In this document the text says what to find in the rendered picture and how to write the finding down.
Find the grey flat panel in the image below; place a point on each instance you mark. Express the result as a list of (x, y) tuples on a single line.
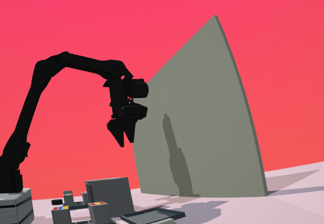
[(198, 138)]

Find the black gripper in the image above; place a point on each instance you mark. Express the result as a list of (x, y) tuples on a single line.
[(125, 120)]

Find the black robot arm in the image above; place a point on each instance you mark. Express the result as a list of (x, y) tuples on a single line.
[(17, 146)]

